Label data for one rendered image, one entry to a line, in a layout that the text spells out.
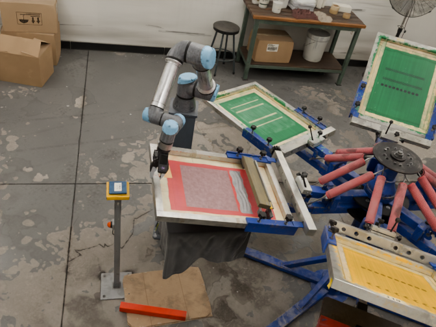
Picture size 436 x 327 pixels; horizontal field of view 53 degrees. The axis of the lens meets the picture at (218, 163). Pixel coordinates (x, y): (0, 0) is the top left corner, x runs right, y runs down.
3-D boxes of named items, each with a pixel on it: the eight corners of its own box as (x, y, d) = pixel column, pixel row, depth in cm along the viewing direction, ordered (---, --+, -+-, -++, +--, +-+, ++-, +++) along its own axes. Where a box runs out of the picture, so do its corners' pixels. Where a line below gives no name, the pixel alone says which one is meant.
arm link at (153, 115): (170, 32, 233) (138, 117, 228) (189, 37, 231) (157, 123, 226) (174, 41, 244) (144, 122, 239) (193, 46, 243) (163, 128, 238)
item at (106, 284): (100, 300, 304) (97, 202, 244) (100, 274, 321) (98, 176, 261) (132, 298, 309) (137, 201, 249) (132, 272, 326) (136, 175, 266)
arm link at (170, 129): (181, 122, 223) (176, 130, 216) (176, 139, 230) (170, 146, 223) (168, 115, 224) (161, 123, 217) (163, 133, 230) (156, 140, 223)
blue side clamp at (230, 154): (224, 163, 275) (228, 155, 271) (222, 159, 279) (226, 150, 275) (267, 169, 285) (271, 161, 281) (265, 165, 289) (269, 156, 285)
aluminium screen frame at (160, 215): (155, 220, 218) (156, 215, 216) (148, 148, 262) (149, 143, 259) (294, 232, 244) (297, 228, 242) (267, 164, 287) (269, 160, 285)
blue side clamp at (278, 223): (244, 231, 234) (248, 222, 230) (242, 224, 238) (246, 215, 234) (293, 235, 244) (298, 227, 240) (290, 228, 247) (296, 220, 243)
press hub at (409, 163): (314, 310, 325) (386, 173, 240) (298, 266, 354) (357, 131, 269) (362, 306, 334) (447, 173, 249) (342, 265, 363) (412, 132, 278)
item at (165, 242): (161, 281, 263) (167, 233, 236) (156, 224, 296) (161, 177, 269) (167, 280, 263) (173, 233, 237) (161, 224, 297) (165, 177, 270)
